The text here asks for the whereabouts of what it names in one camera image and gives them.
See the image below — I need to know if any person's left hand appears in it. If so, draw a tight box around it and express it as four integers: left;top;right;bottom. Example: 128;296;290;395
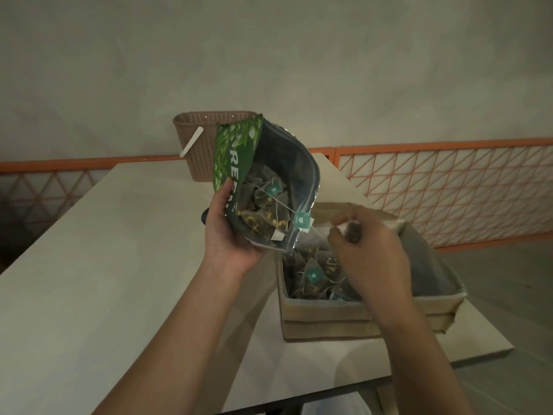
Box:
200;178;277;284

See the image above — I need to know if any person's right hand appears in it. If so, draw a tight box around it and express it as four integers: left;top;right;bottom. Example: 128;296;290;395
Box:
327;207;426;331

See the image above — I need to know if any green tea bag with tag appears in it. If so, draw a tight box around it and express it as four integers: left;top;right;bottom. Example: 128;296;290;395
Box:
293;211;363;245

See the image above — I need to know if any pile of green tea bags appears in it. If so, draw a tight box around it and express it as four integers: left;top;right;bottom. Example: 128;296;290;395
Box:
235;164;299;245
285;237;363;301

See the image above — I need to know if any beige fabric storage box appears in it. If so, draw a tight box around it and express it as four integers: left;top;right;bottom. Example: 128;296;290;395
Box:
276;202;468;344

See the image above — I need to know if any green tea pouch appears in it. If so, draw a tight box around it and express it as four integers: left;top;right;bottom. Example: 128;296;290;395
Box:
211;114;321;255

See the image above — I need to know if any person's right forearm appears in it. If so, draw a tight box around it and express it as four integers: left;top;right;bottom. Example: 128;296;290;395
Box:
380;308;476;415

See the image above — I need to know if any person's left forearm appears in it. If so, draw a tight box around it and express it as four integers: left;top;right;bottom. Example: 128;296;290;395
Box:
93;259;247;415

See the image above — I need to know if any brown perforated plastic basket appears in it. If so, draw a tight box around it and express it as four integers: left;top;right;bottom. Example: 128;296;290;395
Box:
172;110;260;183

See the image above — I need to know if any orange metal mesh fence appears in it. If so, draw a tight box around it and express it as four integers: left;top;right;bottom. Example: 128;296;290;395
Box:
0;138;553;254

